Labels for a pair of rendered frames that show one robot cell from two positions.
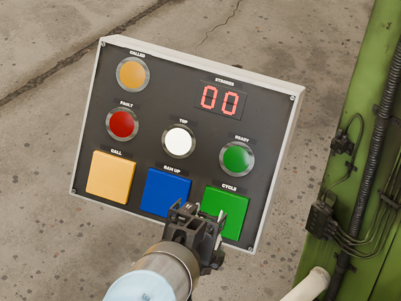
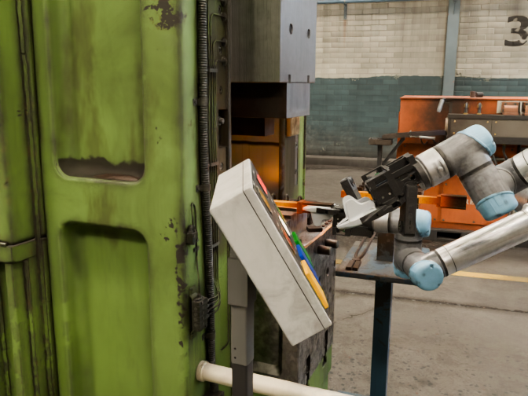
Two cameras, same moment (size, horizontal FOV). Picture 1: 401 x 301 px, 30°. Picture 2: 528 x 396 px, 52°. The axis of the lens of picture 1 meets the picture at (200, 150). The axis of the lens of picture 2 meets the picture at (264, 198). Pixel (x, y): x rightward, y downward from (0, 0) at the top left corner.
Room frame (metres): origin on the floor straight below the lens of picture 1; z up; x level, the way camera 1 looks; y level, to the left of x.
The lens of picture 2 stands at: (1.22, 1.01, 1.36)
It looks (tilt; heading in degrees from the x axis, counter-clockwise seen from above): 12 degrees down; 252
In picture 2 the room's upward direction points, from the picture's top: straight up
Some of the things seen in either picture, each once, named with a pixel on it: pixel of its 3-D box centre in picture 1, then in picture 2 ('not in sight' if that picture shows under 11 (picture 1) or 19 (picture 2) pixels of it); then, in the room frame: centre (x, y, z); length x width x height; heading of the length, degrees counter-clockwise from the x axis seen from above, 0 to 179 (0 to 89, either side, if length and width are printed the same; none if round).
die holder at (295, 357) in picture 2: not in sight; (238, 289); (0.78, -0.65, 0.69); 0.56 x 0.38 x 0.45; 140
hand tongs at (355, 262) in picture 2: not in sight; (364, 245); (0.20, -0.88, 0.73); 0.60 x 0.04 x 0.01; 54
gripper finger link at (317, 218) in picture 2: not in sight; (317, 216); (0.60, -0.43, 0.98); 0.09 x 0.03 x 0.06; 143
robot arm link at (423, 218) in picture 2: not in sight; (409, 223); (0.39, -0.27, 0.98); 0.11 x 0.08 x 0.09; 140
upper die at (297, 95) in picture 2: not in sight; (232, 98); (0.81, -0.60, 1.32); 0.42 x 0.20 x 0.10; 140
